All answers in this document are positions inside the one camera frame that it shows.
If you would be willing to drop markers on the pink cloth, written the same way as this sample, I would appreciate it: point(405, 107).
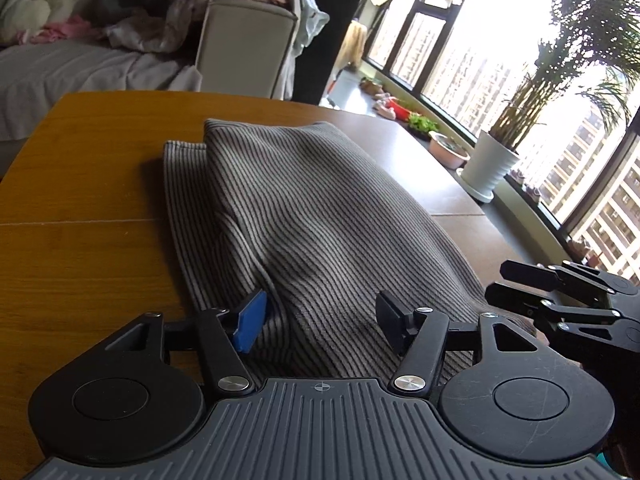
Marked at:
point(65, 30)

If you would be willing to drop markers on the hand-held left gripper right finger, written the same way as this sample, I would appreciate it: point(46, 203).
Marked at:
point(395, 322)

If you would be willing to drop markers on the pale crumpled cloth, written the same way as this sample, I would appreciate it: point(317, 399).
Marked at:
point(150, 30)

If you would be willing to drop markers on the small shoe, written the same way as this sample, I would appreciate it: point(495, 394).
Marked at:
point(525, 186)
point(585, 252)

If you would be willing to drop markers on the potted palm white pot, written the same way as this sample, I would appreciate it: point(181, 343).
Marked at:
point(487, 165)

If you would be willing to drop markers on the striped knit garment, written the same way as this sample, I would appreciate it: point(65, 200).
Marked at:
point(325, 210)

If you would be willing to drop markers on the pink slipper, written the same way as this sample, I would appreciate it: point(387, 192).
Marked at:
point(386, 110)
point(384, 98)

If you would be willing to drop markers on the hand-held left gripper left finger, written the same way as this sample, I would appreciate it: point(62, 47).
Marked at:
point(250, 322)

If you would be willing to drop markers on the black window frame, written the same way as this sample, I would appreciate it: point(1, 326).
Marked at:
point(415, 25)

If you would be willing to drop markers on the brown furry slipper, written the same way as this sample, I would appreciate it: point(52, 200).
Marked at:
point(372, 86)

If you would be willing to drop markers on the grey covered sofa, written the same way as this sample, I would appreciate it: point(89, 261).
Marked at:
point(75, 75)

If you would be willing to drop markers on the red basin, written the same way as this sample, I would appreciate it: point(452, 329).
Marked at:
point(400, 109)

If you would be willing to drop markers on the yellow towel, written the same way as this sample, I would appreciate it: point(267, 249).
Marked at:
point(350, 45)

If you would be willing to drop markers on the pink basin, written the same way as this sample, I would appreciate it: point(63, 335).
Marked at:
point(447, 152)

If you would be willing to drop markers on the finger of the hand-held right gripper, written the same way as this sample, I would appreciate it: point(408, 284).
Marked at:
point(530, 274)
point(515, 301)

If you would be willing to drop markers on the white plush toy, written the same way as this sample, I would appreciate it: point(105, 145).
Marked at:
point(35, 0)

